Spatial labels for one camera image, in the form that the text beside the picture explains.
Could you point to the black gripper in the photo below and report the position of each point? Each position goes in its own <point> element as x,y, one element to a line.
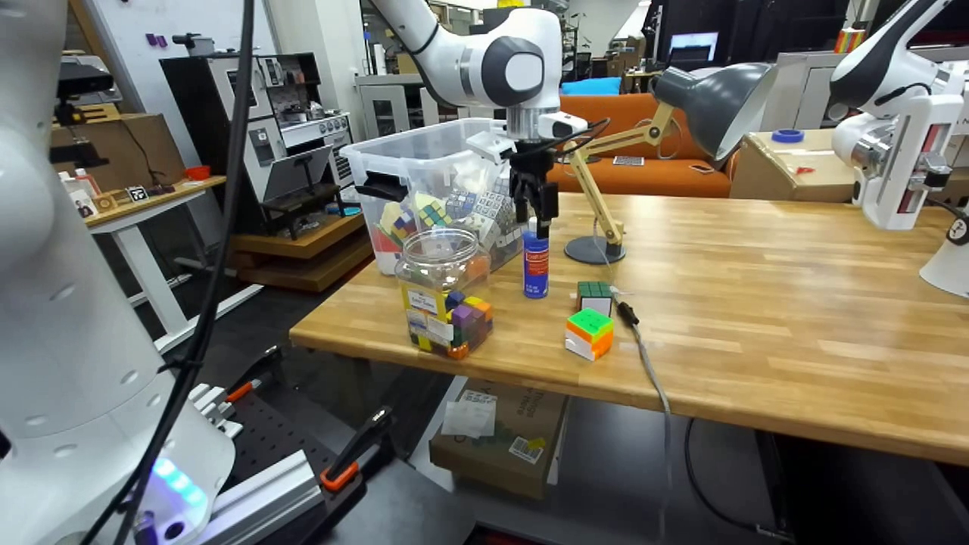
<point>533,168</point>

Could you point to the blue bottle with black cap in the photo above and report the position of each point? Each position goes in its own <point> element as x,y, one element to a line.
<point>537,269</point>

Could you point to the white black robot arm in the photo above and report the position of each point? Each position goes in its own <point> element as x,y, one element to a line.
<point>897,152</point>

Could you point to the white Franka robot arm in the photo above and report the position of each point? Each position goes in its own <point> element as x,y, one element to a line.
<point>463,61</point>

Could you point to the clear plastic storage box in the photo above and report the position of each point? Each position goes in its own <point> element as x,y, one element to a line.
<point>444,152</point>

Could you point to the cardboard box with white labels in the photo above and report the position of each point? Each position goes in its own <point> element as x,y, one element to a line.
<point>505,440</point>

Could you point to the tan cardboard box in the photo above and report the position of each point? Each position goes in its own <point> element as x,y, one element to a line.
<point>788,168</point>

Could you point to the brown cardboard box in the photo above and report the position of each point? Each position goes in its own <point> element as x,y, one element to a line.
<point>121,148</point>

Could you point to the small dark green puzzle cube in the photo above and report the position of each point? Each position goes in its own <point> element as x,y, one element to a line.
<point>595,296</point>

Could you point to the orange sofa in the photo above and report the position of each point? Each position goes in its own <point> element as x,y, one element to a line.
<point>647,178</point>

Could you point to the glass jar of colourful cubes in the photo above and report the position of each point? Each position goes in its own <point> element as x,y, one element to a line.
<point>444,303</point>

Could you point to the green orange puzzle cube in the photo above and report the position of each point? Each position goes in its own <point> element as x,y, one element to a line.
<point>588,335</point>

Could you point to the white cabinet with doors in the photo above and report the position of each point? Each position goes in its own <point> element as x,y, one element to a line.
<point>412,102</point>

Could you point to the background computer monitor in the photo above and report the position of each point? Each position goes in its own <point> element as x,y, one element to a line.
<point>694,48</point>

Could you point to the low wooden shelf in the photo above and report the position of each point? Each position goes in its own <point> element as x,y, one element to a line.
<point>305,246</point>

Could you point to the blue round lid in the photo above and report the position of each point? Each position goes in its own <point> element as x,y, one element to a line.
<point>788,136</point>

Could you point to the black equipment rack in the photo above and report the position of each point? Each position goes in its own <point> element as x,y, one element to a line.
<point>272,133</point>

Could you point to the small red object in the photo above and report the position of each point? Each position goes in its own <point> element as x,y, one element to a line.
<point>199,174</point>

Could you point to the wooden side desk white legs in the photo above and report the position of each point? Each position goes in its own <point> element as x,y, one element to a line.
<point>151,200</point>

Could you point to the silver aluminium extrusion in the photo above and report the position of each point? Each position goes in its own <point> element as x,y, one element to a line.
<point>266,494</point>

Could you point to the large white robot body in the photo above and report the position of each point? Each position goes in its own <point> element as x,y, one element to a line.
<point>60,352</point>

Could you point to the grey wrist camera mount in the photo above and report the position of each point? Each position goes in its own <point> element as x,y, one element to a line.
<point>565,124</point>

